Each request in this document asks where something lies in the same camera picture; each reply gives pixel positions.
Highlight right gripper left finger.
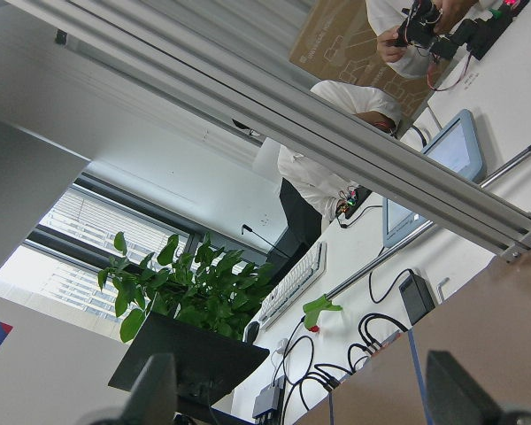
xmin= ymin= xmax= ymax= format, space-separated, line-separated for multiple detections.
xmin=116 ymin=353 xmax=176 ymax=425

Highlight white keyboard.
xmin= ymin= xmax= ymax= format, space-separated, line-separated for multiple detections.
xmin=257 ymin=241 xmax=327 ymax=329

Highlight black power adapter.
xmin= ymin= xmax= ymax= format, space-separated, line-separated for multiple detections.
xmin=399 ymin=273 xmax=435 ymax=325

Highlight person in white shirt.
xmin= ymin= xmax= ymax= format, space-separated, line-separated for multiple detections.
xmin=276 ymin=0 xmax=492 ymax=258

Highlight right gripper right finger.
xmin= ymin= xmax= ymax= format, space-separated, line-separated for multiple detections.
xmin=426 ymin=351 xmax=505 ymax=424

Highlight green potted plant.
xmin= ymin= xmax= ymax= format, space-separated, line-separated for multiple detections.
xmin=97 ymin=232 xmax=272 ymax=343

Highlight cardboard box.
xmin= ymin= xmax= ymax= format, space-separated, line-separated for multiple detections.
xmin=289 ymin=0 xmax=448 ymax=118

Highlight black coiled cables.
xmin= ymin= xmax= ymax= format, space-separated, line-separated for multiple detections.
xmin=269 ymin=254 xmax=411 ymax=425

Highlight aluminium frame beam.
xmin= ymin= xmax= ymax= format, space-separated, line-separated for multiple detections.
xmin=19 ymin=1 xmax=531 ymax=260

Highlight green handled grabber tool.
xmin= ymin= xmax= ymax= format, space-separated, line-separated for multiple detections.
xmin=301 ymin=135 xmax=531 ymax=333

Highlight black monitor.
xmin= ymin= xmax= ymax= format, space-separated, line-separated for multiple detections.
xmin=108 ymin=313 xmax=269 ymax=424

